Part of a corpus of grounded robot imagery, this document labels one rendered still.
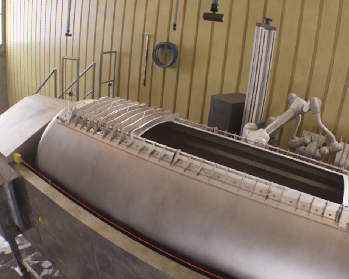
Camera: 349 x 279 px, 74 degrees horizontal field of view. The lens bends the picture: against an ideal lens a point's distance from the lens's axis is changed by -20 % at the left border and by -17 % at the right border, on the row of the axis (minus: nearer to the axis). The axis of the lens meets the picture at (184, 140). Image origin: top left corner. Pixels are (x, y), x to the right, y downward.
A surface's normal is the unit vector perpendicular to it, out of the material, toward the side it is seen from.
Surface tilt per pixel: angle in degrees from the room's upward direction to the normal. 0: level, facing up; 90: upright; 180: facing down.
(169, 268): 0
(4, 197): 90
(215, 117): 90
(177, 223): 60
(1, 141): 21
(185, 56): 90
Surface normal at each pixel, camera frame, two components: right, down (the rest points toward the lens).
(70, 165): -0.39, -0.21
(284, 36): -0.51, 0.29
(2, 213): 0.86, 0.28
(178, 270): 0.11, -0.91
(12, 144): -0.08, -0.75
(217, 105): -0.76, 0.18
